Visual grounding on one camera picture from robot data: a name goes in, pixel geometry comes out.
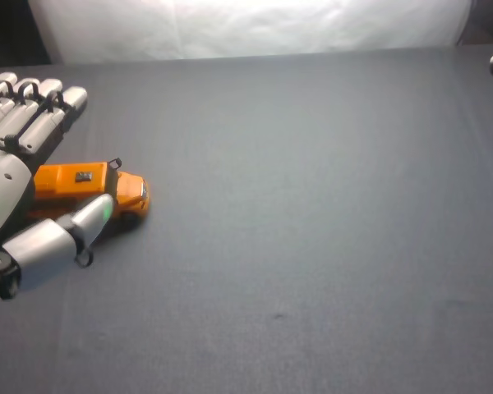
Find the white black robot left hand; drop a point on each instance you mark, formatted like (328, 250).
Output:
(4, 184)

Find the orange toy truck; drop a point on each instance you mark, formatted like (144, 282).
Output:
(65, 180)

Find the white backdrop sheet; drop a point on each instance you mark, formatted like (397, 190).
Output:
(246, 28)

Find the grey table cloth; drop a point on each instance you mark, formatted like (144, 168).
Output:
(296, 230)

